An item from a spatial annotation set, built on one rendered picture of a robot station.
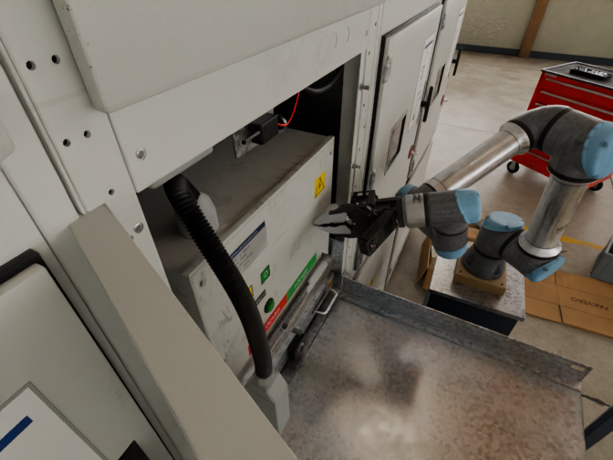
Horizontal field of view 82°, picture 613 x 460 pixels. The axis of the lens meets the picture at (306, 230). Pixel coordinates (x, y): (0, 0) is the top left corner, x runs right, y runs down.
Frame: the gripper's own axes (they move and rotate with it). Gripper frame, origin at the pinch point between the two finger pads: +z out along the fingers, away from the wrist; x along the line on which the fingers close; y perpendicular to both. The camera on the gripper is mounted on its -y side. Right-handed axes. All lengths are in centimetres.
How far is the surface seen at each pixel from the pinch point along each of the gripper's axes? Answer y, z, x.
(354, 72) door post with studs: 16.3, -12.4, 27.8
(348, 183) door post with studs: 13.7, -6.5, 2.1
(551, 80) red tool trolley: 261, -128, -71
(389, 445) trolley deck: -30, -13, -42
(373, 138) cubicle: 24.3, -13.1, 8.7
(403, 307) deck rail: 7.7, -16.1, -39.5
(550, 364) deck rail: -3, -53, -51
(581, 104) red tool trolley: 240, -143, -86
